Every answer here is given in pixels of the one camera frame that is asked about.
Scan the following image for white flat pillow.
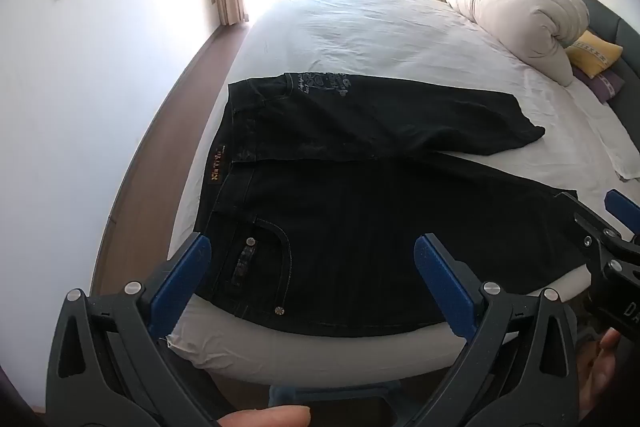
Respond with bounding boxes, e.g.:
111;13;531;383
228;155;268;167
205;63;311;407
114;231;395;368
565;82;640;182

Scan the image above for purple pillow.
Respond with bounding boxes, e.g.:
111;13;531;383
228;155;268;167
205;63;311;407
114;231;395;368
572;67;626;102

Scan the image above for rolled beige duvet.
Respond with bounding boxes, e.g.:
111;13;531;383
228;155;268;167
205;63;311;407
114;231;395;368
444;0;591;88

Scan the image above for person's left hand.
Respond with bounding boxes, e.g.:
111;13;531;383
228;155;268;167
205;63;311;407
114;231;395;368
217;405;313;427

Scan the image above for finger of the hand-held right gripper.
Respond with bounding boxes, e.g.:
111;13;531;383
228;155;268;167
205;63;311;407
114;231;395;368
560;192;640;260
605;189;640;238

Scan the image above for grey padded headboard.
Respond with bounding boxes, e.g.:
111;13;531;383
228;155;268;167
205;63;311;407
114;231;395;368
527;0;640;142

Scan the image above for black denim pants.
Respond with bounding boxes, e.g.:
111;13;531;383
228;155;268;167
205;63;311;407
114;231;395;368
192;72;593;338

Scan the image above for bed with white sheet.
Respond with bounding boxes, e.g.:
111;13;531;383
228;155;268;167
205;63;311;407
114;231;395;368
102;0;640;388

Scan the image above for yellow pillow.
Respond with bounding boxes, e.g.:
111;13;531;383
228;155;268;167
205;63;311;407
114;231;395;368
565;29;623;80

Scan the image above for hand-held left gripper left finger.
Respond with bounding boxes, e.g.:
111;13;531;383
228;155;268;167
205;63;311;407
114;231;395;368
45;232;236;427

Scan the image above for person's blue trousers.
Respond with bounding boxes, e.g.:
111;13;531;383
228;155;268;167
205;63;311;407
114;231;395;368
267;382;416;427

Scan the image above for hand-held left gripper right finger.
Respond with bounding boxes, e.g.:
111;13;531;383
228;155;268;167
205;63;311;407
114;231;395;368
414;234;581;427

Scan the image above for person's right hand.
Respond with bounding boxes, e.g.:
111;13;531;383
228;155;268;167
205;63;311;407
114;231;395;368
580;328;640;427

